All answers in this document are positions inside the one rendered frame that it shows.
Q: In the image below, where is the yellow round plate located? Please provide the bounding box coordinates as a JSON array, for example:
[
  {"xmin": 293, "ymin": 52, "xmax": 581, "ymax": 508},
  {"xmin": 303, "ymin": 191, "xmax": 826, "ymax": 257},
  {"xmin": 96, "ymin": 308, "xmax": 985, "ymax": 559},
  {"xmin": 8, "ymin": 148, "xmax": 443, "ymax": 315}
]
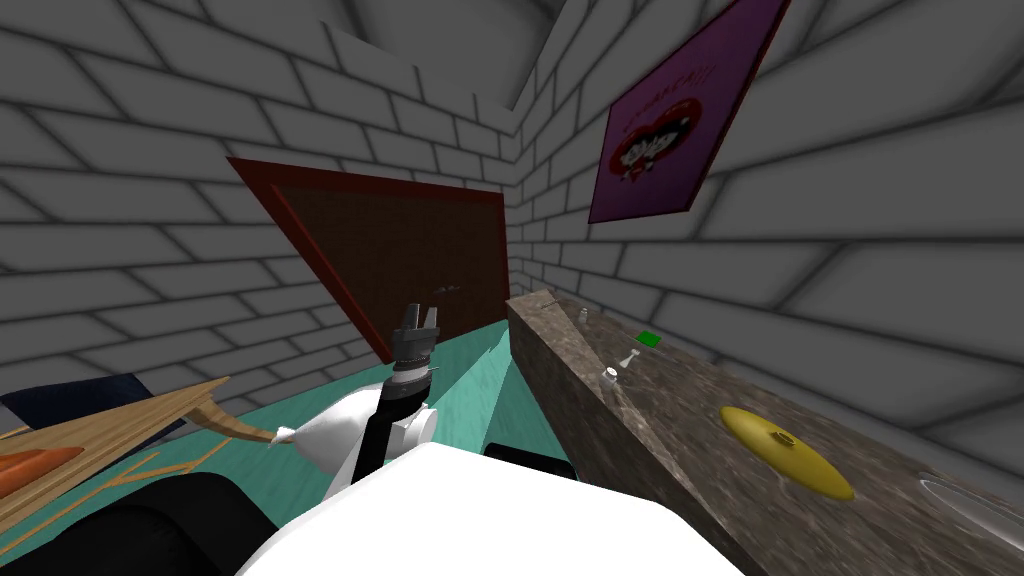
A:
[{"xmin": 719, "ymin": 404, "xmax": 857, "ymax": 505}]

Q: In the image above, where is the dark blue chair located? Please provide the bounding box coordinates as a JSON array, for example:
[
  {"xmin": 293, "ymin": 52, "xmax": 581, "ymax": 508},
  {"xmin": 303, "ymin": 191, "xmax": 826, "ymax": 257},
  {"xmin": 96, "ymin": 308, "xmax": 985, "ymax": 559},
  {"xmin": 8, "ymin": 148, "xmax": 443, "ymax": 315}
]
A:
[{"xmin": 0, "ymin": 372, "xmax": 187, "ymax": 446}]

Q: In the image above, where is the steel sink basin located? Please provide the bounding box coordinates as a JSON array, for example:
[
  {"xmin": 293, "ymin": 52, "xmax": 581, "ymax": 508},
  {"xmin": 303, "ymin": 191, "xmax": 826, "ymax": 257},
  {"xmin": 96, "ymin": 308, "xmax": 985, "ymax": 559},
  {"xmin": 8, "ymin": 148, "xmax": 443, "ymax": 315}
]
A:
[{"xmin": 917, "ymin": 471, "xmax": 1024, "ymax": 555}]

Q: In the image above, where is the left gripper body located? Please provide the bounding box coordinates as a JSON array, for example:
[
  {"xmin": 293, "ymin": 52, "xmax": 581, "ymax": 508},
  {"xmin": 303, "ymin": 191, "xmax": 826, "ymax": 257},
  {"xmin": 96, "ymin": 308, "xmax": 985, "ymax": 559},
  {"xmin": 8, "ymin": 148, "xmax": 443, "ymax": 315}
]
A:
[{"xmin": 391, "ymin": 324, "xmax": 440, "ymax": 369}]

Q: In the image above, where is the light wooden table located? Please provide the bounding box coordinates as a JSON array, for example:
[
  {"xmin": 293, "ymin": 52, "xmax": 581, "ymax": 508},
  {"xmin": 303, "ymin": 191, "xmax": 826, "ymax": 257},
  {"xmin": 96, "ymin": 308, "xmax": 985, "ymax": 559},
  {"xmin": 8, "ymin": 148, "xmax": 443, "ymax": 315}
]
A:
[{"xmin": 0, "ymin": 376, "xmax": 278, "ymax": 539}]

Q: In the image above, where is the purple picture with red heart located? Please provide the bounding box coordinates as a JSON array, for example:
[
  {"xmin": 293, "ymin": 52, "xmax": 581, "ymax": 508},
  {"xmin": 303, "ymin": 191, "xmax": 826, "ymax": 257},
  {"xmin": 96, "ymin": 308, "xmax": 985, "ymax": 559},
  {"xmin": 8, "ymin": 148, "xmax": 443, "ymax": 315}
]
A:
[{"xmin": 587, "ymin": 0, "xmax": 794, "ymax": 226}]

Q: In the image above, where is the dark red door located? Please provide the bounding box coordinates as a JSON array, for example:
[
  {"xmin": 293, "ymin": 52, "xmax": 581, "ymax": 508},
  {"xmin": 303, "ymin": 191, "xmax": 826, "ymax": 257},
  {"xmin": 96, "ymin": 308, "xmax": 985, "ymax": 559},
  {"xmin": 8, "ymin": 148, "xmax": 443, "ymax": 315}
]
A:
[{"xmin": 227, "ymin": 156, "xmax": 513, "ymax": 366}]

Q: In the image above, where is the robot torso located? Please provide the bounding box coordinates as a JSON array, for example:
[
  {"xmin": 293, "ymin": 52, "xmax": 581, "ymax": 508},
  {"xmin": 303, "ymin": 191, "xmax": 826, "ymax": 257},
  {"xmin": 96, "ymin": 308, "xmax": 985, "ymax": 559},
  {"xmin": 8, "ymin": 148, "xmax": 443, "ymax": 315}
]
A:
[{"xmin": 235, "ymin": 441, "xmax": 747, "ymax": 576}]

